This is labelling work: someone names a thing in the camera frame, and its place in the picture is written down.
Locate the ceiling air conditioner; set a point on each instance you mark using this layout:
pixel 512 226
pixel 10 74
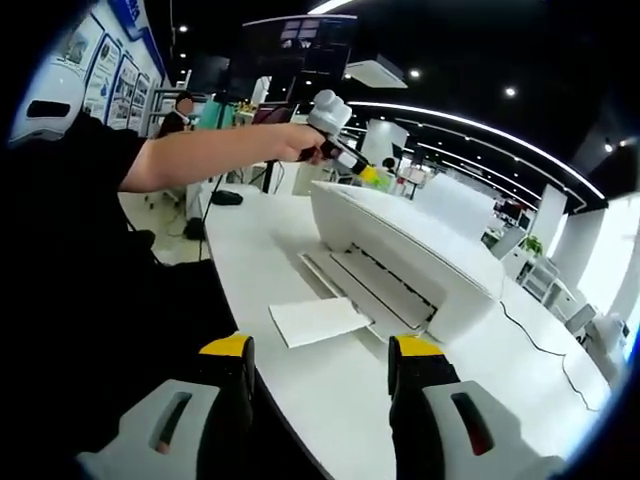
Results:
pixel 375 72

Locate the small white background printer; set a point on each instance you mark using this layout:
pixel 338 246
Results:
pixel 607 345

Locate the straight ceiling light strip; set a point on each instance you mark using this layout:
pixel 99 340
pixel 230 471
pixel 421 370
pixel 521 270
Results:
pixel 327 6

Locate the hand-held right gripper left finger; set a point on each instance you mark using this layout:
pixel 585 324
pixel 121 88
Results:
pixel 220 370

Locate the person's left hand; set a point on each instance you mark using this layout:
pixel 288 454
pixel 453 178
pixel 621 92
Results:
pixel 297 142

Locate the green potted plant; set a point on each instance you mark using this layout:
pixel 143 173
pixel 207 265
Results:
pixel 532 245

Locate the white shelf unit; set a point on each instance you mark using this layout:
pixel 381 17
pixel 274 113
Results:
pixel 545 282

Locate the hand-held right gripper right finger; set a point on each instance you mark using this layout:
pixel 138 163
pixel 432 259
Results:
pixel 425 370

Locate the framed wall poster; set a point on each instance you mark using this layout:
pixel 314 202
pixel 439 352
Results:
pixel 139 102
pixel 124 92
pixel 102 75

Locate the black rounded desk object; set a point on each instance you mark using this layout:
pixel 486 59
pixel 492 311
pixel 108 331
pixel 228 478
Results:
pixel 226 199

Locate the flat white rectangular desk panel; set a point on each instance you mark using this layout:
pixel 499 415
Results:
pixel 320 320

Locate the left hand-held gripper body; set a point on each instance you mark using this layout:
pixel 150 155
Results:
pixel 327 112

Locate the hanging dark screens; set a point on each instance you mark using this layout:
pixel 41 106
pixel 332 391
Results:
pixel 295 50

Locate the curved ceiling light strip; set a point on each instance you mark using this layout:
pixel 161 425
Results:
pixel 475 122

